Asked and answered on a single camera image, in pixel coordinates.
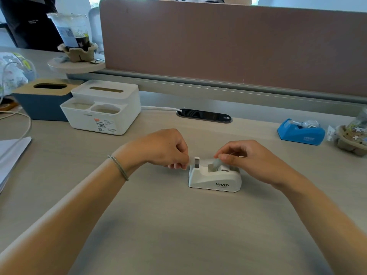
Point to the person's right hand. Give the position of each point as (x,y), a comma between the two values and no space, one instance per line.
(255,161)

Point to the person's left hand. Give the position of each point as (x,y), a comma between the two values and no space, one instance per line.
(154,148)

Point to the person's right thumb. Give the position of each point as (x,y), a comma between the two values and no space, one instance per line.
(229,160)

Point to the person's left fingers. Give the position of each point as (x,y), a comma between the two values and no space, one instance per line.
(181,157)

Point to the clear tape roll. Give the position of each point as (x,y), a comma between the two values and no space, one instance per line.
(220,168)
(311,123)

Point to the person's right forearm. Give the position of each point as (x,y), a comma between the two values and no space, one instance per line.
(324,223)

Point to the person's left forearm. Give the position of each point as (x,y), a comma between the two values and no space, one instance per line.
(63,220)

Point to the white tape dispenser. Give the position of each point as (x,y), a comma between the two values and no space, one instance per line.
(212,180)

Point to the blue tape dispenser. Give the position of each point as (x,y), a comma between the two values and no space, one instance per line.
(299,136)

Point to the white tissue box organizer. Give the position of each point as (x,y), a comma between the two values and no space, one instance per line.
(106,111)

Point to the brown desk divider panel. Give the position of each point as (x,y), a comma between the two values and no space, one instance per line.
(229,42)

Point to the clear plastic cup with stars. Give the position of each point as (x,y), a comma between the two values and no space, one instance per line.
(358,125)

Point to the round beige side shelf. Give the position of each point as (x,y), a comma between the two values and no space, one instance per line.
(77,65)

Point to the blue tissue box wooden lid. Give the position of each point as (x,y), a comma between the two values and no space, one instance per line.
(40,103)

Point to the white office chair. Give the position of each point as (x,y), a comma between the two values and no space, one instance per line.
(96,28)

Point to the plastic cup with dark drink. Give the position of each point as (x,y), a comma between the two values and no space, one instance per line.
(70,30)

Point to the stack of white papers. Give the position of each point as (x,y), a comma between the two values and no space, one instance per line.
(11,157)

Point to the brown tape roll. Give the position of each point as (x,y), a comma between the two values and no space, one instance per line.
(7,104)

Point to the printed plastic bag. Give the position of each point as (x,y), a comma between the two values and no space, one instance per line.
(14,74)

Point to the grey divider base rail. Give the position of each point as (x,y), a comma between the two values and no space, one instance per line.
(229,93)

